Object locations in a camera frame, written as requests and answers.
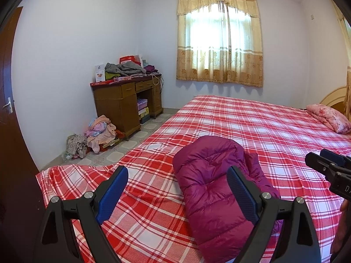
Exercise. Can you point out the pink floral pillow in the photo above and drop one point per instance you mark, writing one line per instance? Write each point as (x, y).
(330, 116)

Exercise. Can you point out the green cloth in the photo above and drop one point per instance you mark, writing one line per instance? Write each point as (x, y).
(112, 76)

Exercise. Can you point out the purple puffer jacket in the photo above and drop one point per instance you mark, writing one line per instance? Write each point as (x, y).
(211, 186)

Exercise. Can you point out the pink clothes pile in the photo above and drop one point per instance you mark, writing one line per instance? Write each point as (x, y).
(100, 134)

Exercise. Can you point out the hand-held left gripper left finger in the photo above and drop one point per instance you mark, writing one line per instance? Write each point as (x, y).
(113, 194)

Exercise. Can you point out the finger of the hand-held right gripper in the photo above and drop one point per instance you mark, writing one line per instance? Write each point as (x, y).
(319, 163)
(336, 157)

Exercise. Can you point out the beige floral side curtain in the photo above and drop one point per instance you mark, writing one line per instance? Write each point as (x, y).
(347, 33)

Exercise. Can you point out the bed with red plaid sheet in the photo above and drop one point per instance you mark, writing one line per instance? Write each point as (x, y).
(246, 120)

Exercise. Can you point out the purple folded clothes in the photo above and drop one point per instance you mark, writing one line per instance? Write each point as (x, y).
(150, 69)

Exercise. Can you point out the person's right hand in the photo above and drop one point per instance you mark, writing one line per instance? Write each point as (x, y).
(342, 224)

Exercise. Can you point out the red cloth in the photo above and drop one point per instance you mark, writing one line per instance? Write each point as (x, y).
(120, 134)

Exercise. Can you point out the wooden headboard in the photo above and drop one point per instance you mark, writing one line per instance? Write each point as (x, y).
(333, 100)

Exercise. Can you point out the red box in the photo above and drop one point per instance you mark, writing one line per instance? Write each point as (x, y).
(129, 59)

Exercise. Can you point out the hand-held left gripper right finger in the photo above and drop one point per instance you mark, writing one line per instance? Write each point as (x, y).
(241, 194)

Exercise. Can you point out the brown wooden door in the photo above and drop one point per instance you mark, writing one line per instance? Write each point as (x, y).
(16, 169)

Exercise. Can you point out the stacked boxes under desk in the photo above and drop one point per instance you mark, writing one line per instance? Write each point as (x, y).
(142, 111)

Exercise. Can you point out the brown wooden desk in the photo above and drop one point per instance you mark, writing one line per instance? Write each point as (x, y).
(115, 109)

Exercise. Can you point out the white box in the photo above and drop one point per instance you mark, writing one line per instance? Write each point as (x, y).
(99, 73)

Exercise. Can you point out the grey clothes pile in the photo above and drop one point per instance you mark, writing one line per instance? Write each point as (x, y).
(126, 68)

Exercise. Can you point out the grey patterned cloth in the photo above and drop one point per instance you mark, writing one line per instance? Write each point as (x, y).
(76, 145)

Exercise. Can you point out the flat pink box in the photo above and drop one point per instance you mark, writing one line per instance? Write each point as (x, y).
(124, 79)

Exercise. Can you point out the beige floral window curtain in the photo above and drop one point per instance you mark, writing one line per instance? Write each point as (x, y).
(219, 60)

